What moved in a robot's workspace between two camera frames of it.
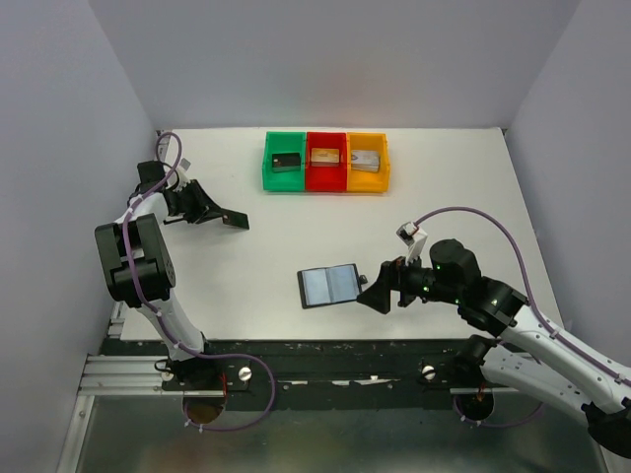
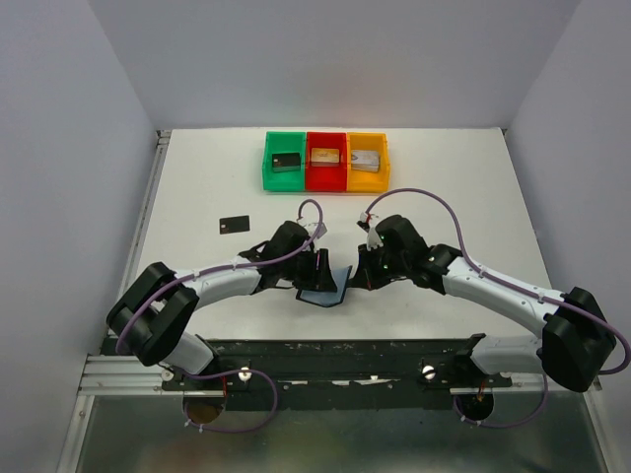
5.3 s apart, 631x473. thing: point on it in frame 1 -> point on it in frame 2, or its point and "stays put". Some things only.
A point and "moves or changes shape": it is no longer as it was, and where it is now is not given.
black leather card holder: [324, 286] moves or changes shape
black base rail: [322, 373] stays put
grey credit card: [235, 218] moves or changes shape
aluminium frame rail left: [107, 374] stays put
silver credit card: [367, 161] stays put
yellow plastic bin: [365, 180] stays put
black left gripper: [205, 208] -> [323, 279]
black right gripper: [378, 296] -> [365, 276]
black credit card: [286, 162] stays put
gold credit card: [324, 155] stays put
